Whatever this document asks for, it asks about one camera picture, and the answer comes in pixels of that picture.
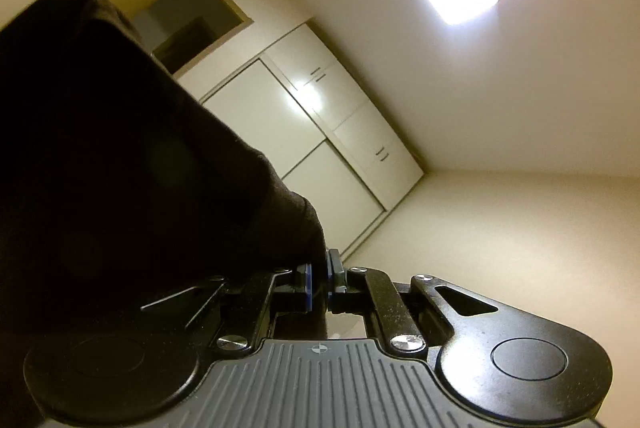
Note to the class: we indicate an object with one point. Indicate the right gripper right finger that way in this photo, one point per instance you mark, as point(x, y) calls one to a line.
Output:
point(372, 295)

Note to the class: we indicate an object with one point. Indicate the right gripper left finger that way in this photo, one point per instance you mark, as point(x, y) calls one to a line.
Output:
point(282, 304)

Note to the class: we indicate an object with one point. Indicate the dark brown garment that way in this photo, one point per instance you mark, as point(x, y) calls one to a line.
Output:
point(122, 201)

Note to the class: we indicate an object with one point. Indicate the white built-in wardrobe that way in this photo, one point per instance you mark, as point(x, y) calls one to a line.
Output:
point(291, 98)

